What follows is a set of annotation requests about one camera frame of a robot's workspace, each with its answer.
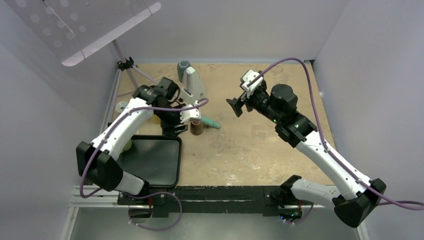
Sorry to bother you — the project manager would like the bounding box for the dark teal cup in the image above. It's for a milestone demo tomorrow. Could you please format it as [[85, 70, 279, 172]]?
[[177, 60, 191, 83]]

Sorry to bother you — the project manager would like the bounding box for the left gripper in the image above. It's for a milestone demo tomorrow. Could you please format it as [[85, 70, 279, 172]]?
[[155, 103, 188, 138]]

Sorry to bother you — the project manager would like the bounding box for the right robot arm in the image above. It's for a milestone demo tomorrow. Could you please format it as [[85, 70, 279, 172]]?
[[226, 84, 387, 228]]

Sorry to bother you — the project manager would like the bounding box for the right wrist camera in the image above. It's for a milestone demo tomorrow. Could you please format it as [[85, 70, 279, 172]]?
[[240, 69, 264, 96]]

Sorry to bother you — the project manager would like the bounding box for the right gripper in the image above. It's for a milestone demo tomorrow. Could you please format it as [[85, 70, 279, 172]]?
[[226, 85, 281, 125]]

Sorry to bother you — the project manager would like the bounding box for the light grey mug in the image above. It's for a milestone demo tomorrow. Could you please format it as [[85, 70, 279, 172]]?
[[114, 101, 129, 114]]

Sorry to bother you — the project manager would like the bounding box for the perforated light panel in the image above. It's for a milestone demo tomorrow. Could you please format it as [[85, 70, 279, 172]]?
[[5, 0, 162, 67]]

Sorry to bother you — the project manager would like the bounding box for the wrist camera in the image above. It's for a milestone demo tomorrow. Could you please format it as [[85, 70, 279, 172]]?
[[180, 101, 202, 124], [240, 69, 264, 96]]

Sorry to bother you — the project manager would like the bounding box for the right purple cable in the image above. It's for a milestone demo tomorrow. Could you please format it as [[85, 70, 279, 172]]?
[[246, 57, 424, 226]]

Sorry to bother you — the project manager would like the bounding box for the aluminium frame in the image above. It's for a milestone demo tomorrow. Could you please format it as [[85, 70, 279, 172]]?
[[59, 185, 371, 240]]

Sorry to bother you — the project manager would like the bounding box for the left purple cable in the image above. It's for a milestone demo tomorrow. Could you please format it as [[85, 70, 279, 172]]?
[[78, 97, 210, 232]]

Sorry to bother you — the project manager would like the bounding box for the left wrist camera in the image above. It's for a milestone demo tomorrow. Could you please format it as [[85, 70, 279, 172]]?
[[180, 101, 202, 124]]

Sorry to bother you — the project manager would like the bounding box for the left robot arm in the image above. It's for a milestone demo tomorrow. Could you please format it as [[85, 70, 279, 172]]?
[[76, 78, 193, 205]]

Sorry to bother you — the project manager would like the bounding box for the black tray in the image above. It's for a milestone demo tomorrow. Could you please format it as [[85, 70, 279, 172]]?
[[117, 135, 183, 188]]

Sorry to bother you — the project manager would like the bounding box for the tripod stand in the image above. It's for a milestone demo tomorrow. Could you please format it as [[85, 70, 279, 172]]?
[[106, 40, 158, 124]]

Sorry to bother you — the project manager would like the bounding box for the yellow mug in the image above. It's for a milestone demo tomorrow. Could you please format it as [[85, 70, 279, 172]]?
[[151, 115, 161, 125]]

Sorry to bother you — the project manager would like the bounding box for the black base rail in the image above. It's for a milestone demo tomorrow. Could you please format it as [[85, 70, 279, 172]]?
[[117, 185, 310, 221]]

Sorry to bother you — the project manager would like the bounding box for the green mug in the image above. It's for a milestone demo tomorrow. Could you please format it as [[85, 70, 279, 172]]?
[[121, 139, 133, 153]]

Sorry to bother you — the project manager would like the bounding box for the teal toy microphone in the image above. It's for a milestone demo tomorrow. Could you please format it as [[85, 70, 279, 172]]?
[[201, 116, 221, 129]]

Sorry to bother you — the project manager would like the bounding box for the brown mug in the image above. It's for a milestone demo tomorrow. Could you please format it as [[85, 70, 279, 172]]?
[[190, 120, 204, 136]]

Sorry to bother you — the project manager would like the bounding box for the purple cable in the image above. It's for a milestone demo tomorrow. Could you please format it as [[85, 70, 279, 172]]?
[[78, 97, 210, 232], [246, 57, 424, 226]]

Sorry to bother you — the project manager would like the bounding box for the white metronome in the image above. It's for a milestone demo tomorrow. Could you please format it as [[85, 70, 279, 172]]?
[[180, 66, 206, 105]]

